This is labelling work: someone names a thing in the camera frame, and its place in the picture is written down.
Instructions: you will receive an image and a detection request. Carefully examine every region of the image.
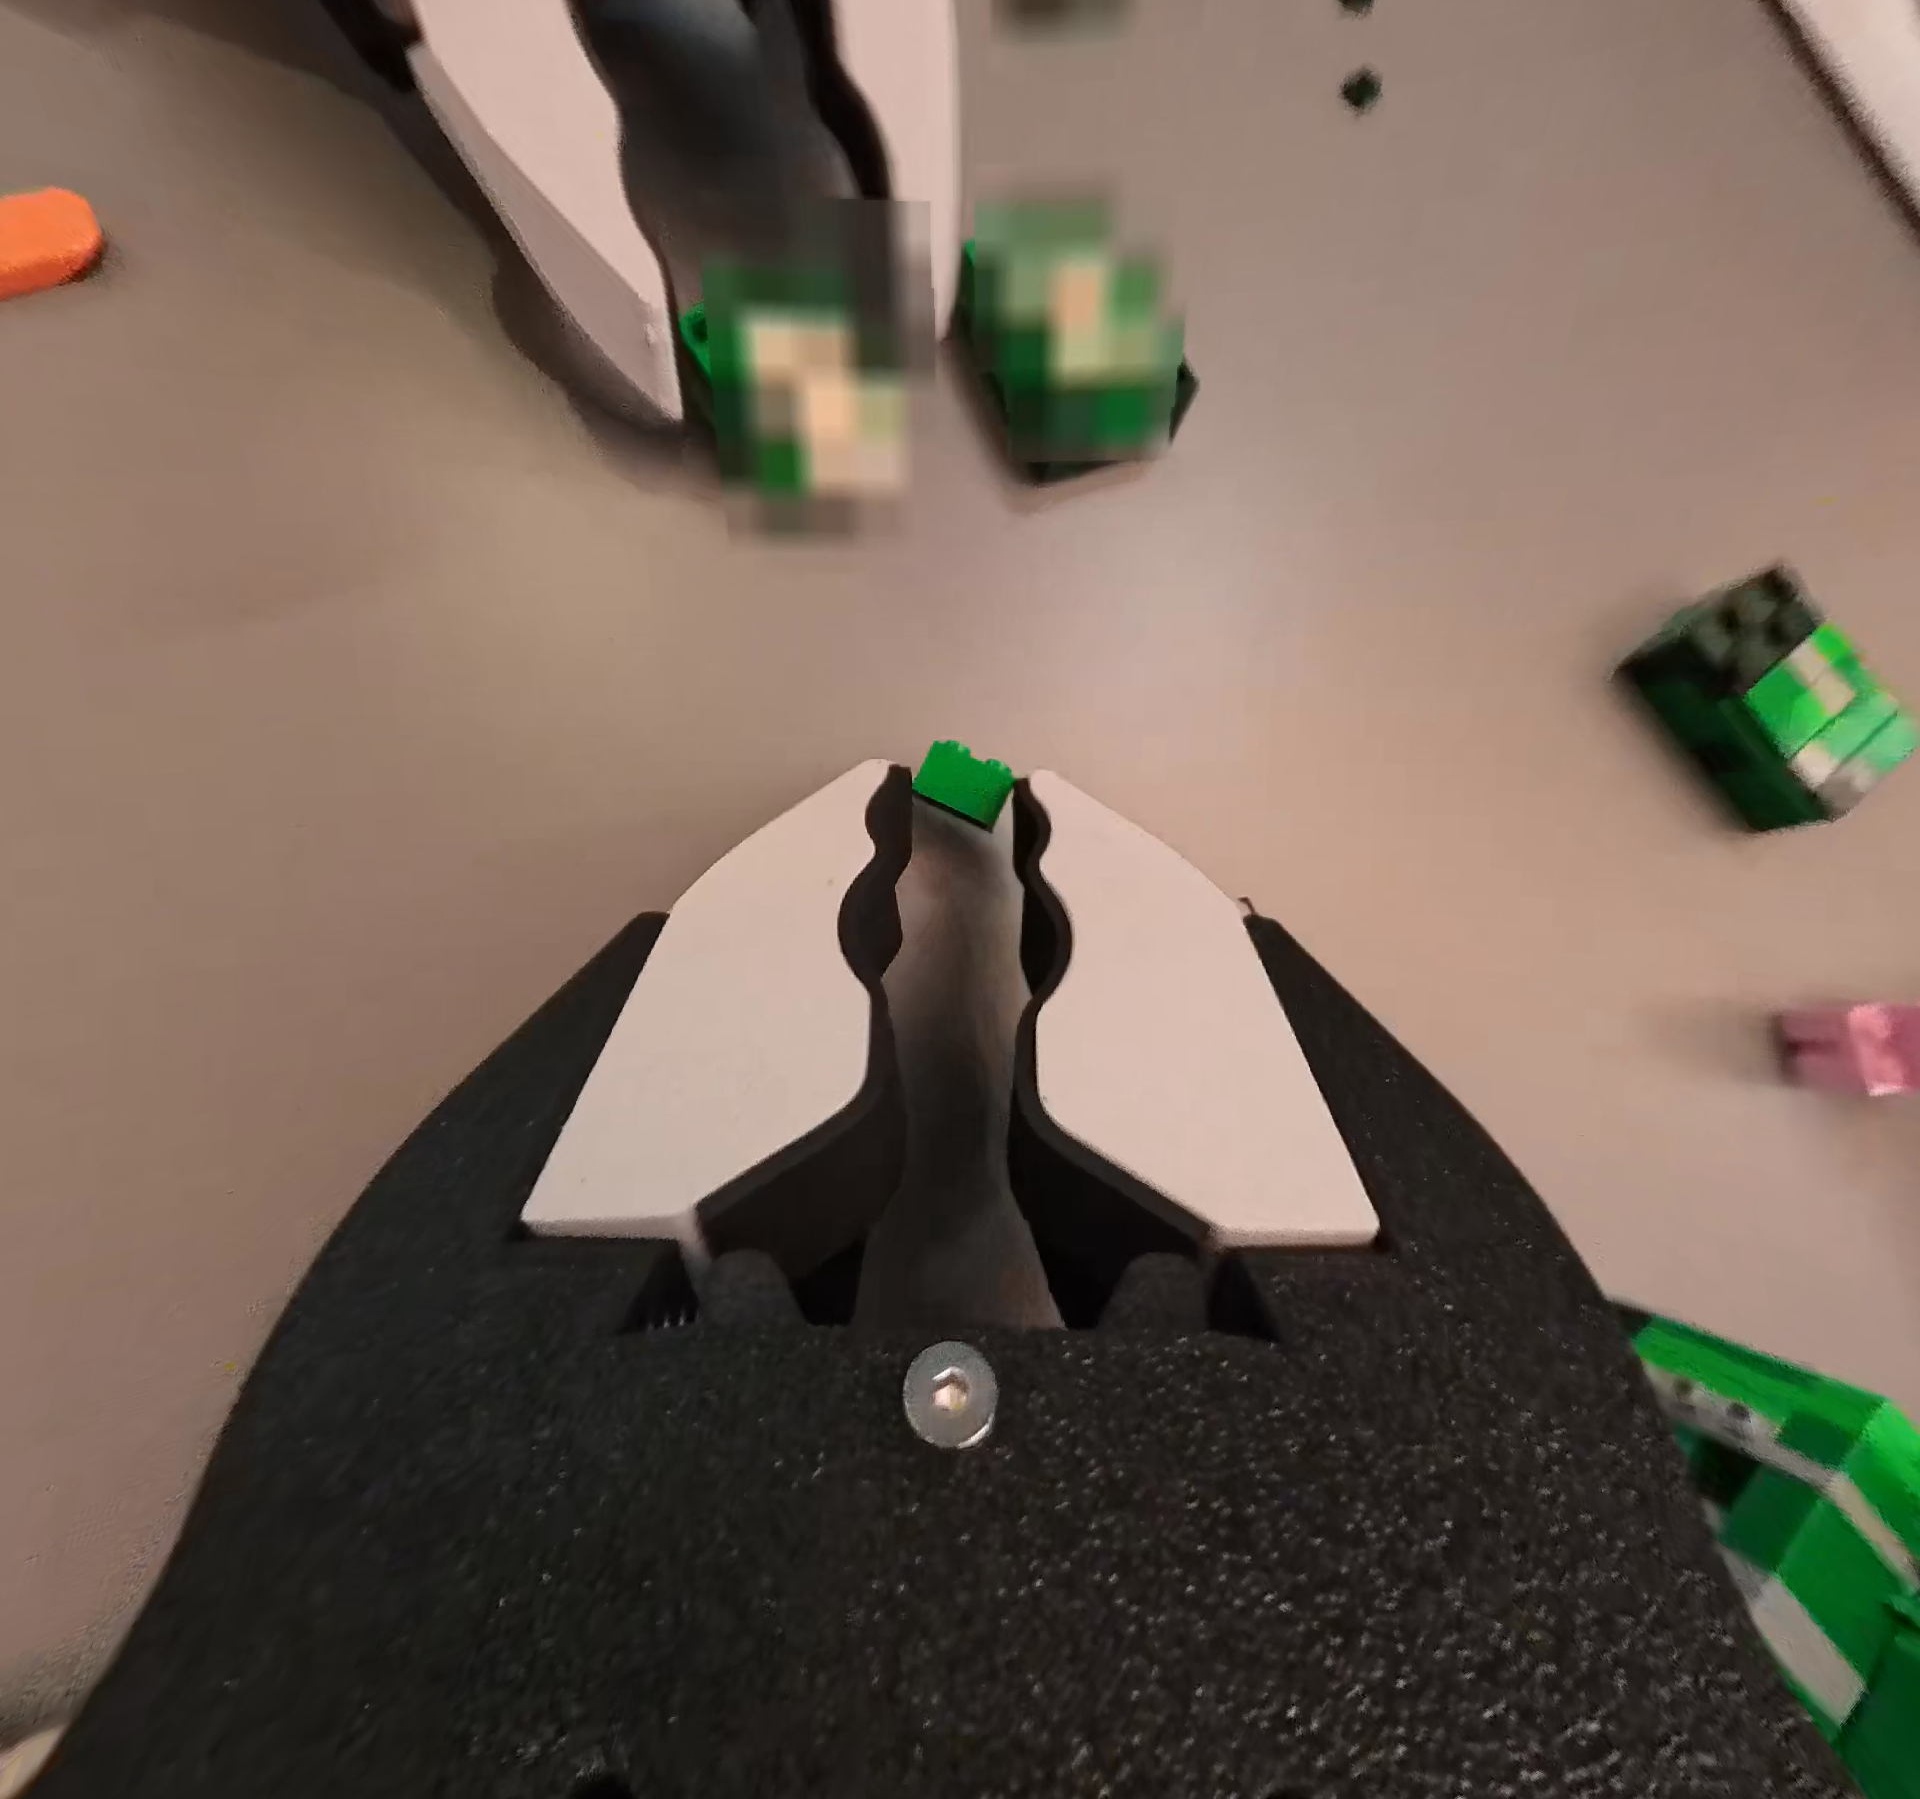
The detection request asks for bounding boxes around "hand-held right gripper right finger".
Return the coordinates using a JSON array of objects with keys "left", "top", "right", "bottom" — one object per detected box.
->
[{"left": 1007, "top": 767, "right": 1382, "bottom": 1329}]

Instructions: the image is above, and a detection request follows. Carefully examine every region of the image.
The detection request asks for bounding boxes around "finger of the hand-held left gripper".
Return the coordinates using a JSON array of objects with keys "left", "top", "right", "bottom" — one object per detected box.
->
[
  {"left": 365, "top": 0, "right": 692, "bottom": 429},
  {"left": 752, "top": 0, "right": 962, "bottom": 340}
]

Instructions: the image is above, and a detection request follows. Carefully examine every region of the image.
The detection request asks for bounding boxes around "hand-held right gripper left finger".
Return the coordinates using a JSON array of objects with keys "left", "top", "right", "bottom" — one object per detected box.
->
[{"left": 519, "top": 760, "right": 912, "bottom": 1329}]

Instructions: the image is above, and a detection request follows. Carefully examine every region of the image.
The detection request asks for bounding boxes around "small bright green lego brick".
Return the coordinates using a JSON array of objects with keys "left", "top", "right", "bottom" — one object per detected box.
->
[{"left": 915, "top": 737, "right": 1018, "bottom": 830}]

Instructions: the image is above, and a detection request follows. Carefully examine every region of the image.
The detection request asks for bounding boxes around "green pixelated lego block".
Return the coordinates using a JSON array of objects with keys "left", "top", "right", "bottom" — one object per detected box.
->
[{"left": 1615, "top": 566, "right": 1920, "bottom": 833}]

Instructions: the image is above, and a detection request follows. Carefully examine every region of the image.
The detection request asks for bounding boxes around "pink lego pig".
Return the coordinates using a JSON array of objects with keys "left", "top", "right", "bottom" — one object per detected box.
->
[{"left": 1774, "top": 1003, "right": 1920, "bottom": 1098}]

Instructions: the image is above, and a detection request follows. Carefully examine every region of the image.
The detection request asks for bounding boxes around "tall green pixelated lego tower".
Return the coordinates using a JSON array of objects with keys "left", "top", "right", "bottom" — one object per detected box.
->
[{"left": 1626, "top": 1311, "right": 1920, "bottom": 1747}]

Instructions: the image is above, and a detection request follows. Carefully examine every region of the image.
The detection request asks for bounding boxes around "orange brick separator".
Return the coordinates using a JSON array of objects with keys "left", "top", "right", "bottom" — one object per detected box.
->
[{"left": 0, "top": 187, "right": 107, "bottom": 304}]

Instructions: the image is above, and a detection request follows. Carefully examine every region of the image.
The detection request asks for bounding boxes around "white book stand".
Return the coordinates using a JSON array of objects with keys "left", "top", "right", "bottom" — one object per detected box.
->
[{"left": 1686, "top": 0, "right": 1920, "bottom": 235}]

